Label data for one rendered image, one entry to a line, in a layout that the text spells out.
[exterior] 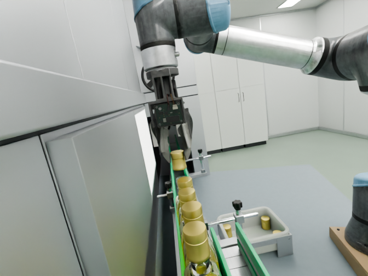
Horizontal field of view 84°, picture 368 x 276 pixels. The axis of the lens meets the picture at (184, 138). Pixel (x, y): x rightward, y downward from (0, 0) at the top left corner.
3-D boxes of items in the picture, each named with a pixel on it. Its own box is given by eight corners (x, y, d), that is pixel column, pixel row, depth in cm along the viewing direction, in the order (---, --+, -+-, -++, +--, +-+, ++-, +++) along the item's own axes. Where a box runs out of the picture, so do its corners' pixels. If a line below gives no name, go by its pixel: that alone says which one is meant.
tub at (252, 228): (218, 234, 86) (215, 215, 84) (268, 223, 87) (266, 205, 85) (231, 267, 69) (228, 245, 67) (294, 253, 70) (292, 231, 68)
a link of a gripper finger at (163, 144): (155, 168, 45) (154, 128, 44) (158, 160, 51) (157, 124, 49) (169, 168, 45) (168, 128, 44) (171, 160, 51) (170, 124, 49)
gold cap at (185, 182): (179, 194, 48) (176, 177, 47) (194, 191, 48) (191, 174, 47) (180, 202, 45) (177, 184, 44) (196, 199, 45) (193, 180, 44)
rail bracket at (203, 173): (187, 184, 130) (182, 151, 125) (213, 179, 131) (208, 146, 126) (188, 188, 125) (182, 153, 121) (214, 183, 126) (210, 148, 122)
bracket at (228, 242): (214, 258, 66) (212, 240, 65) (242, 252, 67) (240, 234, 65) (217, 267, 63) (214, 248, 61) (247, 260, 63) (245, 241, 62)
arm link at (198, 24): (219, 6, 49) (174, 15, 49) (229, -23, 38) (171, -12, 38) (223, 41, 50) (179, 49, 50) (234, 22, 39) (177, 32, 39)
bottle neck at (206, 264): (189, 262, 31) (184, 235, 30) (208, 257, 32) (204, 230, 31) (192, 278, 29) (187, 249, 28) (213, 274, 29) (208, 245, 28)
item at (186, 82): (151, 110, 205) (133, 14, 186) (188, 104, 207) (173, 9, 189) (145, 117, 136) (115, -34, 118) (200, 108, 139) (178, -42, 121)
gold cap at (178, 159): (173, 166, 53) (170, 150, 52) (186, 164, 53) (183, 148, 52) (172, 171, 49) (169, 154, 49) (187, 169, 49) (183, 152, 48)
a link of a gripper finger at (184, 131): (185, 166, 45) (172, 127, 44) (185, 158, 51) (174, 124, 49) (199, 162, 45) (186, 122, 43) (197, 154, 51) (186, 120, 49)
